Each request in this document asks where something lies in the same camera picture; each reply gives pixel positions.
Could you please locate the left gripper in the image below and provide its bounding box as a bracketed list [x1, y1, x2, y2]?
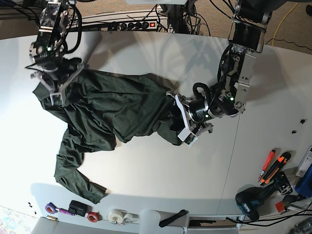
[166, 91, 214, 137]

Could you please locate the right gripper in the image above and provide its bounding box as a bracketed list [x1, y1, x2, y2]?
[30, 62, 84, 98]

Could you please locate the dark green long-sleeve t-shirt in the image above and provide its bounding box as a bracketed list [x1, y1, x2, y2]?
[33, 69, 182, 204]

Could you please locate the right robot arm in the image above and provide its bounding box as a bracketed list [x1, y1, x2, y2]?
[25, 0, 84, 99]

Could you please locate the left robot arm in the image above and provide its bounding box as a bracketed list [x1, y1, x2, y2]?
[167, 0, 280, 141]

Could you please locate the black power strip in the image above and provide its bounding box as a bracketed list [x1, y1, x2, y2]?
[107, 21, 158, 32]

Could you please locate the orange black utility knife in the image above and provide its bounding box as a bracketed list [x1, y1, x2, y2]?
[259, 152, 292, 186]

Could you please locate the clear tape roll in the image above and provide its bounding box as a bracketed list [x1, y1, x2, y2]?
[107, 209, 124, 224]
[123, 213, 138, 223]

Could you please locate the blue box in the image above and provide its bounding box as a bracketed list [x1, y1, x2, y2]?
[294, 166, 312, 198]

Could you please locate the purple tape roll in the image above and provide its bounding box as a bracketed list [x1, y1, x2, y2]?
[45, 202, 57, 214]

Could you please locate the purple marker pen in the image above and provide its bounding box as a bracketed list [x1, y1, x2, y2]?
[56, 208, 74, 215]

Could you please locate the red tape roll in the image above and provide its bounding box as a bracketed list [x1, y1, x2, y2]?
[87, 212, 99, 223]

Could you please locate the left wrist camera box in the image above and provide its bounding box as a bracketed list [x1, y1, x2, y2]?
[178, 128, 198, 147]

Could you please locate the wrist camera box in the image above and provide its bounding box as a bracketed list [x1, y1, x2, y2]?
[178, 128, 198, 147]
[50, 90, 66, 106]

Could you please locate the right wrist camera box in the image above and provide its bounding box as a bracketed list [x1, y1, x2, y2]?
[50, 90, 66, 106]

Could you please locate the teal black cordless drill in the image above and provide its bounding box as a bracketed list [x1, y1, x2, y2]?
[235, 171, 293, 222]

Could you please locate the black strap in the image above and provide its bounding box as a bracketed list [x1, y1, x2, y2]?
[158, 209, 188, 228]

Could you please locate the black action camera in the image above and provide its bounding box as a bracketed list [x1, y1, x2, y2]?
[68, 200, 88, 217]

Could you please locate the yellow cable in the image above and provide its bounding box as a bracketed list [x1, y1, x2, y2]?
[272, 0, 302, 46]

